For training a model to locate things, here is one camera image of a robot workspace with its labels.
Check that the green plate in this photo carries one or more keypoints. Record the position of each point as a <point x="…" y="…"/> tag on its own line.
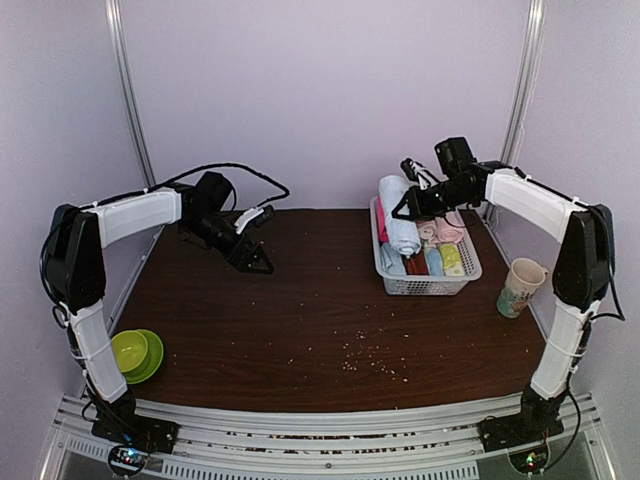
<point x="154" y="359"/>

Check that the magenta pink towel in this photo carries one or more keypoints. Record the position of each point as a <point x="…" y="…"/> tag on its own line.
<point x="381" y="225"/>

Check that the aluminium post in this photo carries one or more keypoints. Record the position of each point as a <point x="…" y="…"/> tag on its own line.
<point x="529" y="64"/>
<point x="118" y="40"/>

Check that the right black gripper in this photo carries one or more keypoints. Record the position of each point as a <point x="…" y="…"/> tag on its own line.
<point x="418" y="208"/>

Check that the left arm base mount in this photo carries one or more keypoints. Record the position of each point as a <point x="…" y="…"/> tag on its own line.
<point x="142" y="433"/>

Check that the dark red rolled towel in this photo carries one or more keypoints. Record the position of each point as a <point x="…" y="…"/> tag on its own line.
<point x="416" y="265"/>

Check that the cream patterned mug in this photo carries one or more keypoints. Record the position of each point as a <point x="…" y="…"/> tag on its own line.
<point x="524" y="278"/>

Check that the light blue rolled towel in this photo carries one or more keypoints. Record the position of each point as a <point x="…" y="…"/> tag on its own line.
<point x="392" y="261"/>

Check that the light pink rolled towel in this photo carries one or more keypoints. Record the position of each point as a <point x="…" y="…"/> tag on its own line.
<point x="450" y="228"/>

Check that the left aluminium post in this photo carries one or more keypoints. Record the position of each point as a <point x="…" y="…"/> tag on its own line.
<point x="118" y="40"/>

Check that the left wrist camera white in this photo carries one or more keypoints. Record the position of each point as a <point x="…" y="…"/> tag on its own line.
<point x="253" y="217"/>

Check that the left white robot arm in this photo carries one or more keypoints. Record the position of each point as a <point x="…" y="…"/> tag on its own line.
<point x="74" y="275"/>

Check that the yellow rolled towel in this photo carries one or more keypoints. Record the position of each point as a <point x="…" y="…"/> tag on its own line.
<point x="451" y="260"/>

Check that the green bowl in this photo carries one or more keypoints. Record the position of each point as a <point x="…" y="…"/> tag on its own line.
<point x="131" y="350"/>

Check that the cartoon print rolled towel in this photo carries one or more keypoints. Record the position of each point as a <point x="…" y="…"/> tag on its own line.
<point x="428" y="233"/>

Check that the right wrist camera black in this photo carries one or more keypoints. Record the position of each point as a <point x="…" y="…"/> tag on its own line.
<point x="454" y="155"/>

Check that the right aluminium post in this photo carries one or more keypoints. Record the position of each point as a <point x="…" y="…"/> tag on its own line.
<point x="529" y="64"/>

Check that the aluminium front rail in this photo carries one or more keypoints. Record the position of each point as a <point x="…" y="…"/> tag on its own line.
<point x="439" y="442"/>

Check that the white plastic basket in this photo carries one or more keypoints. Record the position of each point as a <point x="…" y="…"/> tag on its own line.
<point x="425" y="284"/>

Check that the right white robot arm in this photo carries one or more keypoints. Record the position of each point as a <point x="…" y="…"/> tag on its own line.
<point x="585" y="233"/>

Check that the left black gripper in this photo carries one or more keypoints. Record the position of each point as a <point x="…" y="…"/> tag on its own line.
<point x="241" y="260"/>

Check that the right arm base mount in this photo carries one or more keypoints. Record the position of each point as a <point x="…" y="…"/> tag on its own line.
<point x="510" y="431"/>

